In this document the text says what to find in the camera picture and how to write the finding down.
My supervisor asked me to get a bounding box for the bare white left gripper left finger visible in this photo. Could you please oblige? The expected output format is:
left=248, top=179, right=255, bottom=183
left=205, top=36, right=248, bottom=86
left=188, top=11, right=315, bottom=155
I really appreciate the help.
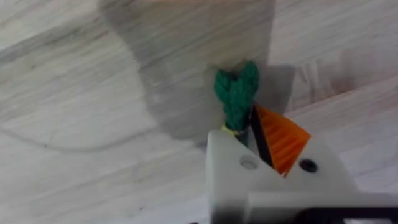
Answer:
left=206, top=129, right=287, bottom=224

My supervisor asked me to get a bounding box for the white orange left gripper right finger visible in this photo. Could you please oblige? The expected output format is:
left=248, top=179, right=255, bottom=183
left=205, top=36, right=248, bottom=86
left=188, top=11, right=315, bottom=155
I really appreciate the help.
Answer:
left=249, top=105, right=358, bottom=193

